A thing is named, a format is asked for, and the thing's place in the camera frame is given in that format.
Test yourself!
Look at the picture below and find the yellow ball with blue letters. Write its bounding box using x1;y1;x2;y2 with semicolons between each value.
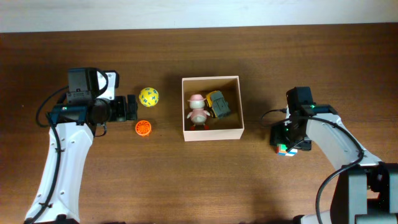
139;87;159;107

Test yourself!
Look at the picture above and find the orange ribbed plastic toy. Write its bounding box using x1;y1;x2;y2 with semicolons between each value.
134;120;152;137

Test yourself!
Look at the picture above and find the multicoloured puzzle cube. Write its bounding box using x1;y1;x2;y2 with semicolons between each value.
277;144;298;157

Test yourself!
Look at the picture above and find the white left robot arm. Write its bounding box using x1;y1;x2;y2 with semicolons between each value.
24;95;138;223

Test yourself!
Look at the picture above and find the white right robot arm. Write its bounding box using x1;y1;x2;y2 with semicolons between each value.
271;104;397;223

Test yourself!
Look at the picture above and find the pink open cardboard box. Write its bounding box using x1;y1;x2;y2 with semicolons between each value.
182;76;244;141

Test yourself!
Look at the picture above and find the pink duck figure with hat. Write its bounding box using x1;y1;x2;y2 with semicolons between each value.
187;94;210;131

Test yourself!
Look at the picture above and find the yellow and grey toy truck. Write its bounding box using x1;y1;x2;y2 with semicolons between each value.
206;90;231;119

